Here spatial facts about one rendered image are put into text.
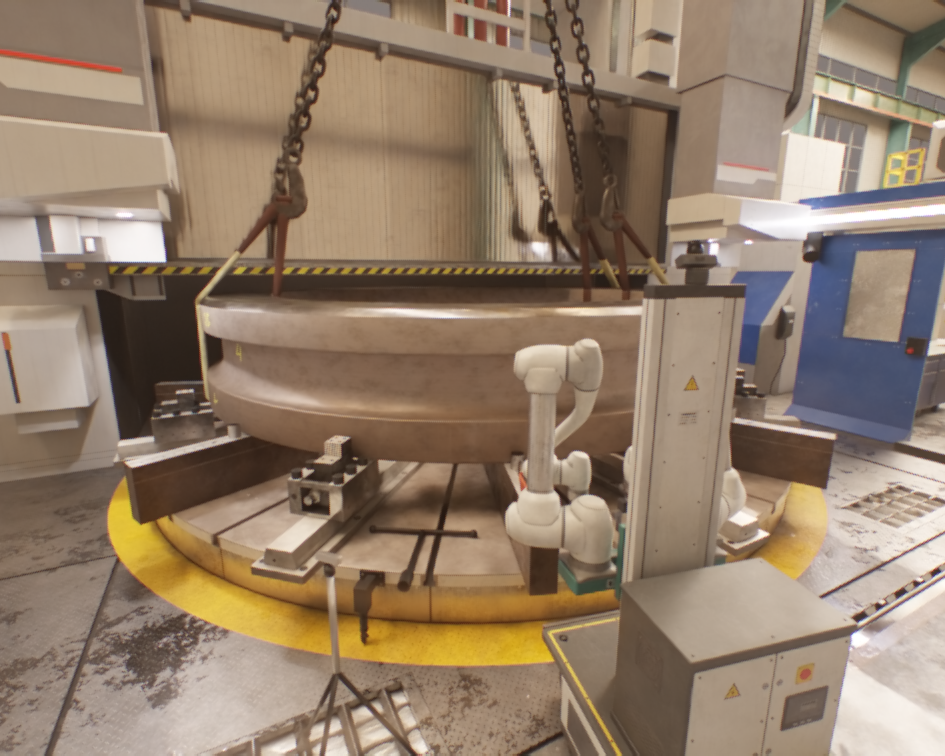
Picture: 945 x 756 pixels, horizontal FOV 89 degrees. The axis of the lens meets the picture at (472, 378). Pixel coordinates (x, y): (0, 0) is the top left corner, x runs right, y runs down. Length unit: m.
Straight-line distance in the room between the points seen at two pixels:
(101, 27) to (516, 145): 4.12
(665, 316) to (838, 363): 5.70
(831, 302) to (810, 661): 5.79
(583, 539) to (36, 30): 4.00
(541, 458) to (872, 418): 5.71
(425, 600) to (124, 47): 3.72
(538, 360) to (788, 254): 7.15
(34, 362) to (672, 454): 4.83
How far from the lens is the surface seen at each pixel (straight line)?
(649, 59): 8.06
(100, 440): 5.77
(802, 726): 1.98
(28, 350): 5.28
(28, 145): 3.64
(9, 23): 4.24
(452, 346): 2.76
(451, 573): 2.66
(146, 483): 3.60
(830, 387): 7.30
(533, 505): 1.84
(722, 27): 6.90
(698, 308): 1.70
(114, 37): 4.16
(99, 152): 3.58
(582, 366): 1.77
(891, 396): 7.06
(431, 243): 5.82
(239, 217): 5.41
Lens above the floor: 1.82
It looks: 12 degrees down
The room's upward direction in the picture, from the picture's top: straight up
